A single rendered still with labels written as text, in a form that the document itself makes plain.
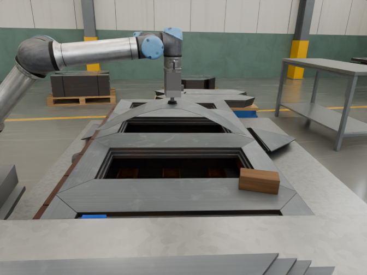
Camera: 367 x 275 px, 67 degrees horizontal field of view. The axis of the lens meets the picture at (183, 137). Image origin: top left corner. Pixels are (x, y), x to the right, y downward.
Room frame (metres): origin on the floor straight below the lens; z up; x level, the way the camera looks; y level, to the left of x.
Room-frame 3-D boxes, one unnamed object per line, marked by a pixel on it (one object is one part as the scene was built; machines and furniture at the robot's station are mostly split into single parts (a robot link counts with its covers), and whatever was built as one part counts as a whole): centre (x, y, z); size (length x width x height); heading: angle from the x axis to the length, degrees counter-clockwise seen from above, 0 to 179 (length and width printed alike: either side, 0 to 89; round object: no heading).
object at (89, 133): (1.69, 0.55, 0.70); 0.39 x 0.12 x 0.04; 3
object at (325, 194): (1.30, -0.52, 0.73); 1.20 x 0.26 x 0.03; 3
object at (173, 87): (1.16, 0.04, 1.12); 0.10 x 0.09 x 0.16; 100
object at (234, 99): (2.20, -0.15, 0.82); 0.80 x 0.40 x 0.06; 93
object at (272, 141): (1.45, -0.51, 0.77); 0.45 x 0.20 x 0.04; 3
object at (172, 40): (1.16, 0.05, 1.28); 0.09 x 0.08 x 0.11; 103
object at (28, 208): (1.34, 0.56, 0.66); 1.30 x 0.20 x 0.03; 3
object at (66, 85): (5.34, 1.97, 0.26); 1.20 x 0.80 x 0.53; 104
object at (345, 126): (3.85, -2.03, 0.47); 1.50 x 0.70 x 0.95; 12
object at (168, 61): (1.16, 0.05, 1.20); 0.08 x 0.08 x 0.05
